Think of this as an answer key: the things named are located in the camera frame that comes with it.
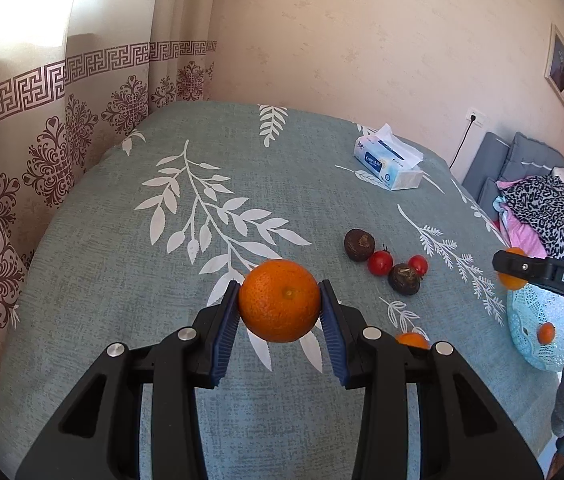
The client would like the tissue box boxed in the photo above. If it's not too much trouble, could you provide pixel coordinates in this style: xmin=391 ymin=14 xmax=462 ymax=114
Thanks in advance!
xmin=354 ymin=123 xmax=425 ymax=192

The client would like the light blue plastic basket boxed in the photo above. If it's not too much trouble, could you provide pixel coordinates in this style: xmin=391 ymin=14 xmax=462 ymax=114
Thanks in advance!
xmin=506 ymin=282 xmax=564 ymax=373

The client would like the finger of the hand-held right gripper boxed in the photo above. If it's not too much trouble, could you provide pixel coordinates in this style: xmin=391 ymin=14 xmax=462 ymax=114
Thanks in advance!
xmin=492 ymin=249 xmax=553 ymax=286

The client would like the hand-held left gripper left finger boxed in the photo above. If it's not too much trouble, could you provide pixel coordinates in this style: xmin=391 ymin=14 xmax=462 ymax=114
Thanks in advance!
xmin=16 ymin=280 xmax=241 ymax=480

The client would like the black power cable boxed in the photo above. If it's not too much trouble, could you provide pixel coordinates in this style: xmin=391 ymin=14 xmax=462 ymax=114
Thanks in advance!
xmin=449 ymin=118 xmax=476 ymax=171

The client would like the leopard print cloth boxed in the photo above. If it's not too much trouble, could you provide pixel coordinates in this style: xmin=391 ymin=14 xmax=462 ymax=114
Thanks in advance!
xmin=499 ymin=175 xmax=564 ymax=267

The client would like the patterned beige curtain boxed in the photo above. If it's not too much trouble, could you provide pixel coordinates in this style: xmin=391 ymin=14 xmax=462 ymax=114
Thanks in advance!
xmin=0 ymin=0 xmax=219 ymax=466

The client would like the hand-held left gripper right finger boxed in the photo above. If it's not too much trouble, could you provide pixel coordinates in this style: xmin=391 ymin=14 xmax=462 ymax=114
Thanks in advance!
xmin=317 ymin=279 xmax=546 ymax=480

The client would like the dark brown passion fruit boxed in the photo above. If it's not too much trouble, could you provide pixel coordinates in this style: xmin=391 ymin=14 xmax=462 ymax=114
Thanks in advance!
xmin=344 ymin=228 xmax=375 ymax=262
xmin=387 ymin=263 xmax=421 ymax=295

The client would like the leaf print tablecloth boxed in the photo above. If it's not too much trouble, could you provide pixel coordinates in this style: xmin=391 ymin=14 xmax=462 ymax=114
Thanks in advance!
xmin=0 ymin=100 xmax=563 ymax=480

